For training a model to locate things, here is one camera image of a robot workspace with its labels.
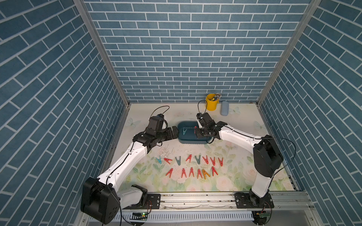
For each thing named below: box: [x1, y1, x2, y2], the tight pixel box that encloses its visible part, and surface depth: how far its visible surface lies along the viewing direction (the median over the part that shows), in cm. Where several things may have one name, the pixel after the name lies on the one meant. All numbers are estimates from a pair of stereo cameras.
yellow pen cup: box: [205, 93, 220, 112], surface depth 114 cm
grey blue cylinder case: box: [220, 100, 230, 117], surface depth 118 cm
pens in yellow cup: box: [211, 92, 223, 102], surface depth 106 cm
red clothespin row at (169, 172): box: [165, 167, 174, 178], surface depth 86 cm
